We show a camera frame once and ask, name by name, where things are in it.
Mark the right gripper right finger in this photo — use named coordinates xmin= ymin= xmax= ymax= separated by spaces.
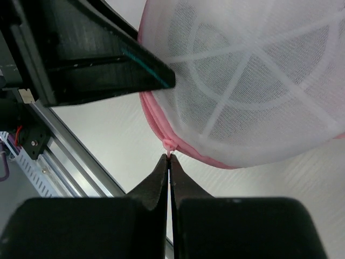
xmin=170 ymin=154 xmax=344 ymax=258

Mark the white slotted cable duct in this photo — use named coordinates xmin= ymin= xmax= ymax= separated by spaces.
xmin=1 ymin=131 xmax=59 ymax=197

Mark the pink trimmed mesh laundry bag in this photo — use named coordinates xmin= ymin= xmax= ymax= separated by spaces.
xmin=138 ymin=1 xmax=344 ymax=169

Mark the aluminium mounting rail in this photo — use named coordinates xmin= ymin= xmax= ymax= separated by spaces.
xmin=26 ymin=102 xmax=173 ymax=249

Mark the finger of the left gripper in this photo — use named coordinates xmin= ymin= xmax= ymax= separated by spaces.
xmin=1 ymin=1 xmax=176 ymax=107

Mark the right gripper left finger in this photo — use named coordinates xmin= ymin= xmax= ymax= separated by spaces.
xmin=1 ymin=155 xmax=168 ymax=258

